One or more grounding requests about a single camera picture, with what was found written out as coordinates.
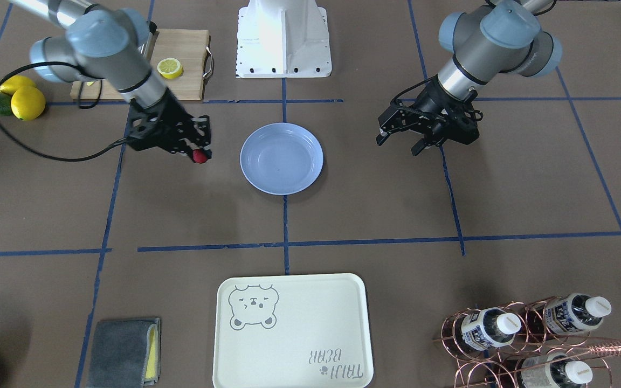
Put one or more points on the blue round plate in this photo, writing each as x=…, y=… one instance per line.
x=281, y=159

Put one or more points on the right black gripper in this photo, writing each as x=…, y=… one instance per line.
x=172, y=113

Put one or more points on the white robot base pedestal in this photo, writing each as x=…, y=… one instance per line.
x=283, y=39

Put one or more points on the copper wire bottle rack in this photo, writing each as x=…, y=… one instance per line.
x=499, y=367

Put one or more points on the drink bottle white cap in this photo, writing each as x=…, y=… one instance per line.
x=487, y=329

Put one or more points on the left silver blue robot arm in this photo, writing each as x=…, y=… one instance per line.
x=500, y=37

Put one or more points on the lemon half slice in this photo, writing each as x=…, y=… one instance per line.
x=170, y=68

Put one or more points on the cream bear tray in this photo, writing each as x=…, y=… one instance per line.
x=293, y=331

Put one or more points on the grey yellow folded cloth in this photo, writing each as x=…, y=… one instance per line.
x=126, y=353

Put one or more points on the red strawberry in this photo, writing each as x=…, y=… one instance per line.
x=199, y=156

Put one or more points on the whole yellow lemon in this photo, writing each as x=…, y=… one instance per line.
x=28, y=103

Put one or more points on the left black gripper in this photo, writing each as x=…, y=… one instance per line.
x=428, y=106

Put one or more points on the steel black handled rod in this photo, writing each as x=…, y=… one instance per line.
x=152, y=27

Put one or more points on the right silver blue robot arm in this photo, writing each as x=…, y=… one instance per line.
x=103, y=44

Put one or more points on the wooden cutting board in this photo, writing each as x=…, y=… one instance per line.
x=192, y=49

